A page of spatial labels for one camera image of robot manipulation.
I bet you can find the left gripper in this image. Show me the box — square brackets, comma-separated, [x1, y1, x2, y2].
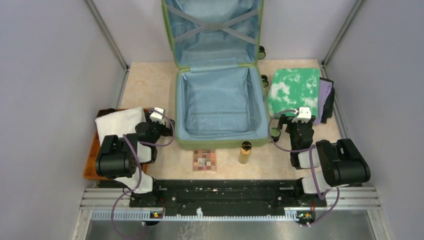
[145, 112, 178, 146]

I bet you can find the green white tie-dye garment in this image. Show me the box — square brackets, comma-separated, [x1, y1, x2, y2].
[266, 68, 320, 117]

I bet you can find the purple t-shirt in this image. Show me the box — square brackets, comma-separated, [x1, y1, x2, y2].
[313, 77, 334, 125]

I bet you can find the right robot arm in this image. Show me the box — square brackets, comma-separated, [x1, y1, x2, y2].
[276, 114, 371, 206]

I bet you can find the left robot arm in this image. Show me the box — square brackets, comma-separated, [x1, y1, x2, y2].
[95, 118, 175, 207]

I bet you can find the white fluffy towel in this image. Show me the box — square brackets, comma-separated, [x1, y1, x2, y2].
[95, 107, 146, 145]

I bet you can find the black folded garment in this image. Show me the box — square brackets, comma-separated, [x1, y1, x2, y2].
[321, 81, 335, 124]

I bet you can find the gold cap bottle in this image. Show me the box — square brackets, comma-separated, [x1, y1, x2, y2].
[238, 141, 252, 165]

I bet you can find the eyeshadow palette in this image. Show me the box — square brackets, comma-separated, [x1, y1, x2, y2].
[192, 149, 217, 172]

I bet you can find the orange wooden tray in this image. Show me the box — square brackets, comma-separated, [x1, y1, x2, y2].
[82, 108, 148, 181]

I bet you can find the green suitcase blue lining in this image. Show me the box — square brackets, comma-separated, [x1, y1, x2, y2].
[161, 0, 270, 150]

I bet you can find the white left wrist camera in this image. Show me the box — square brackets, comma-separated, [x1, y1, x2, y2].
[149, 107, 166, 125]

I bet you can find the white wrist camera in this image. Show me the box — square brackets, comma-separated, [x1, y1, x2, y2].
[149, 107, 166, 125]
[291, 106, 312, 124]

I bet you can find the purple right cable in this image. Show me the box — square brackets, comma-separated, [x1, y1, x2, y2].
[267, 109, 341, 228]

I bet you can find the purple cable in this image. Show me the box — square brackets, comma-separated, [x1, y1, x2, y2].
[267, 109, 341, 228]
[110, 107, 176, 240]

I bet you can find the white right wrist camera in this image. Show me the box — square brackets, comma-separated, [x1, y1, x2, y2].
[291, 106, 312, 124]

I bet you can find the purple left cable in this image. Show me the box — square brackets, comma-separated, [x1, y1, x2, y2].
[110, 107, 176, 240]

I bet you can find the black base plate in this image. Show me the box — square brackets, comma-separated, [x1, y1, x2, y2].
[129, 179, 327, 217]

